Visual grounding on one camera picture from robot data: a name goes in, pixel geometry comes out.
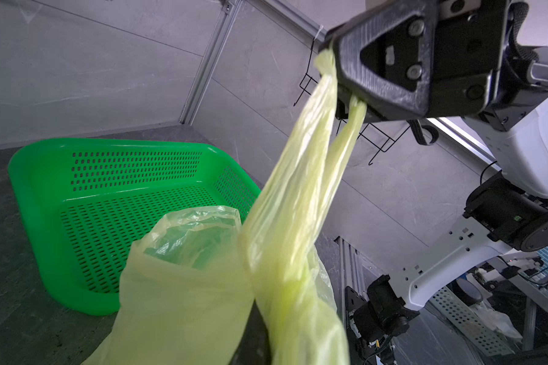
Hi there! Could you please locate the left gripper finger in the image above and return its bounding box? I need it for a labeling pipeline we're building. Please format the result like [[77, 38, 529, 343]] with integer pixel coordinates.
[[230, 302, 272, 365]]

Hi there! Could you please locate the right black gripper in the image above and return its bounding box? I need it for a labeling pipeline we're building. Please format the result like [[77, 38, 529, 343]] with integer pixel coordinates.
[[321, 1, 529, 121]]

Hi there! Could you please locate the yellow-green plastic bag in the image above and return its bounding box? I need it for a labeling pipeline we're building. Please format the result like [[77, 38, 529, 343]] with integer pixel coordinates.
[[88, 49, 367, 364]]

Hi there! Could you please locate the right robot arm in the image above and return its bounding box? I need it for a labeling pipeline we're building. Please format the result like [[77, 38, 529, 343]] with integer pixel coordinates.
[[321, 1, 548, 364]]

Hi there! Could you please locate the green plastic basket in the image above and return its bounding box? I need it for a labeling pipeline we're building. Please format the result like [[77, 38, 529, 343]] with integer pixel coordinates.
[[8, 138, 260, 316]]

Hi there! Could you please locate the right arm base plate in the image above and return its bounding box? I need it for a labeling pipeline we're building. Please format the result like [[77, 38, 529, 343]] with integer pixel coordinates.
[[344, 286, 395, 364]]

